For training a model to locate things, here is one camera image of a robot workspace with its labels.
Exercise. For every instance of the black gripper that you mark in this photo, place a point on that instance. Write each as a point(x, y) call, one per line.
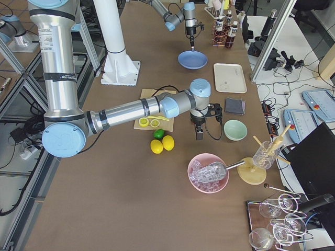
point(197, 121)
point(190, 30)

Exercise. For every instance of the blue round plate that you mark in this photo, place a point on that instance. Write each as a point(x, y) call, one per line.
point(192, 60)

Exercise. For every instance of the tea bottle left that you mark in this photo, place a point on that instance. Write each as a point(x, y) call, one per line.
point(219, 33)

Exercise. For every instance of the tea bottle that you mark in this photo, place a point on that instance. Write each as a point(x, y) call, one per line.
point(219, 33)
point(228, 20)
point(231, 34)

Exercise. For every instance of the pink bowl of ice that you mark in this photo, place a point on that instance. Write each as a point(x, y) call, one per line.
point(197, 163)

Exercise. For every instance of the yellow lemon upper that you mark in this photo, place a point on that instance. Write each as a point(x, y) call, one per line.
point(168, 142)

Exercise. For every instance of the yellow lemon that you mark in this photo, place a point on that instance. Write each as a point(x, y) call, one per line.
point(168, 142)
point(156, 146)

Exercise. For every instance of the green bowl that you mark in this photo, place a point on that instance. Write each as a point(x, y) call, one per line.
point(235, 130)

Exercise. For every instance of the tea bottle right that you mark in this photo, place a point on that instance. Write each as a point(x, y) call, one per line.
point(228, 20)

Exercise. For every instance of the green lime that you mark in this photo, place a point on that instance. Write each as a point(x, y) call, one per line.
point(159, 134)

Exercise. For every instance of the tea bottle middle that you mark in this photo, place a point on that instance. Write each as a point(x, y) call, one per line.
point(231, 34)

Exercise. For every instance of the grey folded cloth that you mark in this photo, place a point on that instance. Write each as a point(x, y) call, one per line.
point(236, 106)

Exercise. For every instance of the lemon slice upper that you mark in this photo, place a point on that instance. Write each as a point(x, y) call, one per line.
point(154, 123)

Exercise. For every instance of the lemon slice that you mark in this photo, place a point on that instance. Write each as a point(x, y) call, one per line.
point(154, 123)
point(143, 122)

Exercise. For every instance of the steel ice scoop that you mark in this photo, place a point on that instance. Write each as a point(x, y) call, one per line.
point(215, 171)

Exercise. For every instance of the yellow lemon lower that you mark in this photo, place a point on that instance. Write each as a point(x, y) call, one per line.
point(156, 146)

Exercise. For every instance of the yellow plastic knife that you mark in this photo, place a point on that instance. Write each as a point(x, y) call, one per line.
point(158, 118)

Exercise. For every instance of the lemon slice lower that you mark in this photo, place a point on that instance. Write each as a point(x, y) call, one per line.
point(143, 122)

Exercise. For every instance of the cream rabbit tray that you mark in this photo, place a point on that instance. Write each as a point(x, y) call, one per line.
point(229, 78)

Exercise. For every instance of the wooden cup stand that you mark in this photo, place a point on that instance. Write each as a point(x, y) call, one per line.
point(254, 175)

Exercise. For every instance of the clear glass mug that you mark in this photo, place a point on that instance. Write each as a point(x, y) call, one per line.
point(264, 158)

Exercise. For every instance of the blue teach pendant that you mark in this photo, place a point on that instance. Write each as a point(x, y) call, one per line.
point(303, 123)

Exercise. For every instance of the copper wire bottle rack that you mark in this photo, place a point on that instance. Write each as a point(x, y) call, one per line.
point(226, 32)

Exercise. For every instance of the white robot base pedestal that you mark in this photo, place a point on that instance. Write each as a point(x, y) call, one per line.
point(119, 68)

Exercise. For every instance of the wire wine glass rack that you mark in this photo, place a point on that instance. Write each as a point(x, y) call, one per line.
point(279, 213)

